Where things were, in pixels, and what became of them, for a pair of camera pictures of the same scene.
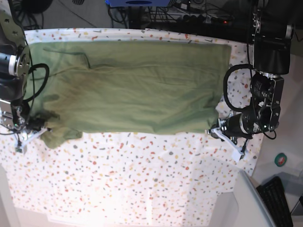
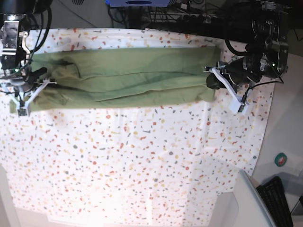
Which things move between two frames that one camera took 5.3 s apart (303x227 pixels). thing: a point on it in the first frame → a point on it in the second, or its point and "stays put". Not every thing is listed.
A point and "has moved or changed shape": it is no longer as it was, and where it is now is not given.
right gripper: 238,125 → 240,71
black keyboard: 272,192 stays put
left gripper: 30,124 → 22,82
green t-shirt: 157,88 has moved or changed shape
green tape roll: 280,159 stays put
